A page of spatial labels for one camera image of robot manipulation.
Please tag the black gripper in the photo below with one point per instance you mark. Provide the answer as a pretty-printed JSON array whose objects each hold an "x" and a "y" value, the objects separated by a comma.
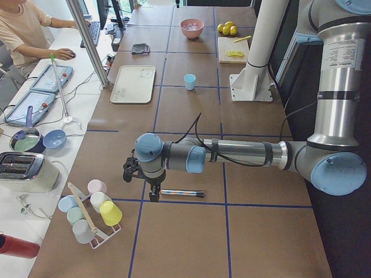
[{"x": 153, "y": 182}]

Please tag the light blue plastic cup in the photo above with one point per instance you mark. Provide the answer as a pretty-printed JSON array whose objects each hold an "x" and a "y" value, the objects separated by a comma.
[{"x": 189, "y": 80}]

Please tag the clear ice cubes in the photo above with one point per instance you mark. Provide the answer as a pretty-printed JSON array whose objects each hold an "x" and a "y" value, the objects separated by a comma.
[{"x": 191, "y": 26}]

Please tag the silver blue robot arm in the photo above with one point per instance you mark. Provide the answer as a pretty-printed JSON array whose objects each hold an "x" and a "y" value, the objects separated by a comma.
[{"x": 328, "y": 158}]

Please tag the yellow plastic cup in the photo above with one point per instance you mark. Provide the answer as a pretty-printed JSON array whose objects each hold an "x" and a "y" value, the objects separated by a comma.
[{"x": 110, "y": 213}]

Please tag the white plastic cup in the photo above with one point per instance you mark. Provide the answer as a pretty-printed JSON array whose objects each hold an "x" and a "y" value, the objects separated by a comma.
[{"x": 97, "y": 199}]

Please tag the pink plastic cup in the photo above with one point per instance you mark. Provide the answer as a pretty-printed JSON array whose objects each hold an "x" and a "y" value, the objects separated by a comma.
[{"x": 96, "y": 185}]

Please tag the grey plastic cup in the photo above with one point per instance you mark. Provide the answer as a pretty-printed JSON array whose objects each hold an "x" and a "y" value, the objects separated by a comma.
[{"x": 82, "y": 232}]

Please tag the mint green plastic cup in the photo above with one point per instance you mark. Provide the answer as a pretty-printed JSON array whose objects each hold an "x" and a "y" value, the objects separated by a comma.
[{"x": 75, "y": 214}]

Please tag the blue plastic cup on rack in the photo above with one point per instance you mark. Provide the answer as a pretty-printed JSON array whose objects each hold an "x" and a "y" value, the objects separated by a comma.
[{"x": 67, "y": 203}]

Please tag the cream tray with bear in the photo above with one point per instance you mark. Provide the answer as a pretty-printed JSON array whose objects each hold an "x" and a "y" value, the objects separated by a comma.
[{"x": 133, "y": 84}]

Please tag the metal reacher grabber stick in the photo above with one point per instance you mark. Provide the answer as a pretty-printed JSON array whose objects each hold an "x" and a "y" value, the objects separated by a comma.
[{"x": 67, "y": 119}]

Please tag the blue bowl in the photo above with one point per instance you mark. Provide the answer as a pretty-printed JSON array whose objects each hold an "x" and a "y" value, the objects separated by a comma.
[{"x": 55, "y": 139}]

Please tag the cream toaster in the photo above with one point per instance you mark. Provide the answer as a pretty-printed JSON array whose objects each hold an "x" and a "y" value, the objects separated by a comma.
[{"x": 27, "y": 172}]

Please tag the blue saucepan with lid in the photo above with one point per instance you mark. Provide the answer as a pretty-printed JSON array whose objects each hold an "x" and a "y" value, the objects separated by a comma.
[{"x": 28, "y": 139}]

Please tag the grey folded cloth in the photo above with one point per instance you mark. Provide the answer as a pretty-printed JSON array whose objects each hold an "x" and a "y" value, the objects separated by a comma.
[{"x": 140, "y": 49}]

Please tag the blue teach pendant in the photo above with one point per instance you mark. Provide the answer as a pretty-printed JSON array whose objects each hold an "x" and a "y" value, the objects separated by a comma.
[
  {"x": 33, "y": 106},
  {"x": 46, "y": 82}
]

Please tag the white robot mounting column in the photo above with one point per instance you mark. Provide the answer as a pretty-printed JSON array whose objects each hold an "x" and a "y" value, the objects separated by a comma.
[{"x": 252, "y": 83}]

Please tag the red bottle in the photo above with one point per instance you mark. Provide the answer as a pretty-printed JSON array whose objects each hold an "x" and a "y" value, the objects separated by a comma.
[{"x": 16, "y": 247}]

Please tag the wooden cutting board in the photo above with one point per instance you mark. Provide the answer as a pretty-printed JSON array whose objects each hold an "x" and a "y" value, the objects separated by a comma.
[{"x": 225, "y": 44}]

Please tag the yellow lemon slices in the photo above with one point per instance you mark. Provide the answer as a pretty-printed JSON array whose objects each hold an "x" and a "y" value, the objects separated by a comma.
[{"x": 234, "y": 53}]

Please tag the pink bowl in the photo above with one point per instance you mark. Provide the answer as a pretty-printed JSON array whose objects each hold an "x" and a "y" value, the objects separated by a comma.
[{"x": 192, "y": 34}]

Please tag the black keyboard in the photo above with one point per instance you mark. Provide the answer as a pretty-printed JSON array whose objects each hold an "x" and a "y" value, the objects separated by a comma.
[{"x": 94, "y": 31}]

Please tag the yellow green plastic knife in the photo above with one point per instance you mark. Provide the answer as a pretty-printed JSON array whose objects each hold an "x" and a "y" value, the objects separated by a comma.
[{"x": 242, "y": 39}]

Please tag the black monitor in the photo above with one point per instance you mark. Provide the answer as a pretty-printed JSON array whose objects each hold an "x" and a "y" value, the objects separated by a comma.
[{"x": 103, "y": 7}]

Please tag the seated person in beige shirt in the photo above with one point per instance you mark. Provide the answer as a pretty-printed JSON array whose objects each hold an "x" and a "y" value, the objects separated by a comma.
[{"x": 22, "y": 33}]

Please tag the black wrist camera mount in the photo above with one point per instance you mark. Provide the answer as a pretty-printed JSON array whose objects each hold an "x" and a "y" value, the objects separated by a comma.
[{"x": 132, "y": 169}]

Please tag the white wire cup rack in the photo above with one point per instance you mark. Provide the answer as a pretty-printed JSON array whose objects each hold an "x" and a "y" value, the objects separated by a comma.
[{"x": 100, "y": 236}]

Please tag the aluminium frame post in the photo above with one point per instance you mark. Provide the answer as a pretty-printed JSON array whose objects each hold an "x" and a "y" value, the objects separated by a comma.
[{"x": 77, "y": 15}]

